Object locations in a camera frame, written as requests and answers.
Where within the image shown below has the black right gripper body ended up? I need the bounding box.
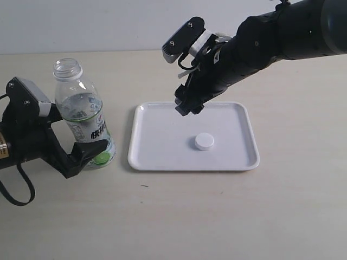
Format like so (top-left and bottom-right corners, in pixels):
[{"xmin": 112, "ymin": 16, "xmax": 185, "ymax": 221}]
[{"xmin": 175, "ymin": 13, "xmax": 279, "ymax": 105}]

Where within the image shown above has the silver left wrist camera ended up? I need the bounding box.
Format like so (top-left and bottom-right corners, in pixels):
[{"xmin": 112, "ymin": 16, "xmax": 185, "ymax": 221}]
[{"xmin": 8, "ymin": 77, "xmax": 52, "ymax": 118}]

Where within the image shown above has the clear plastic drink bottle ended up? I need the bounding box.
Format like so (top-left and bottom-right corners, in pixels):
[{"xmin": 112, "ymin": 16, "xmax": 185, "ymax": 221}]
[{"xmin": 53, "ymin": 58, "xmax": 116, "ymax": 169}]

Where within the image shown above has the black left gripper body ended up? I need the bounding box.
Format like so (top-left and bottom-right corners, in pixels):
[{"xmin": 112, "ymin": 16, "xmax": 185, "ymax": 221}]
[{"xmin": 1, "ymin": 79, "xmax": 85, "ymax": 178}]

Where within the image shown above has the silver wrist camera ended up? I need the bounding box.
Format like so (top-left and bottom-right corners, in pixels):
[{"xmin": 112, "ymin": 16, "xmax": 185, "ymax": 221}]
[
  {"xmin": 162, "ymin": 16, "xmax": 217, "ymax": 64},
  {"xmin": 8, "ymin": 77, "xmax": 52, "ymax": 118}
]

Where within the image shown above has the white rectangular plastic tray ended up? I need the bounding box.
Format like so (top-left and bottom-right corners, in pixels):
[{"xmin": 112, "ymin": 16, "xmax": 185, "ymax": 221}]
[{"xmin": 127, "ymin": 101, "xmax": 260, "ymax": 172}]

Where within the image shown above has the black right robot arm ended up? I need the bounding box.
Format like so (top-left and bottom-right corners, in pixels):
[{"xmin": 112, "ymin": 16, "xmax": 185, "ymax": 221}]
[{"xmin": 175, "ymin": 1, "xmax": 346, "ymax": 116}]

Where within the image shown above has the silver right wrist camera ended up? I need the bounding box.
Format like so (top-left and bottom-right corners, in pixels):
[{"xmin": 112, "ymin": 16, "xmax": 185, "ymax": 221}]
[{"xmin": 162, "ymin": 16, "xmax": 217, "ymax": 64}]

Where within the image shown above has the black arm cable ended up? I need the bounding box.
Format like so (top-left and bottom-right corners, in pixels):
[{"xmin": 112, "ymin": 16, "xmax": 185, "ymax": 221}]
[
  {"xmin": 0, "ymin": 93, "xmax": 36, "ymax": 207},
  {"xmin": 177, "ymin": 40, "xmax": 215, "ymax": 72}
]

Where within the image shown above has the white bottle cap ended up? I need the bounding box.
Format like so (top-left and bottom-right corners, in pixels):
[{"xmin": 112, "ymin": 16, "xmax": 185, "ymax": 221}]
[{"xmin": 194, "ymin": 132, "xmax": 215, "ymax": 151}]

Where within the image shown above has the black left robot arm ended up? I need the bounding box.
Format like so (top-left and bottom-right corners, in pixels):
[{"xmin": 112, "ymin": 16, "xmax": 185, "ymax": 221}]
[{"xmin": 1, "ymin": 77, "xmax": 108, "ymax": 178}]

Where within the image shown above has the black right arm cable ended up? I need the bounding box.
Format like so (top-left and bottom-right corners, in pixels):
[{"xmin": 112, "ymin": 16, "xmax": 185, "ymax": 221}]
[{"xmin": 177, "ymin": 40, "xmax": 215, "ymax": 72}]

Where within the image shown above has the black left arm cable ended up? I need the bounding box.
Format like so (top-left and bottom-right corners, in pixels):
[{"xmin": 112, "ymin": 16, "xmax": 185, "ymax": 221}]
[{"xmin": 0, "ymin": 93, "xmax": 36, "ymax": 207}]

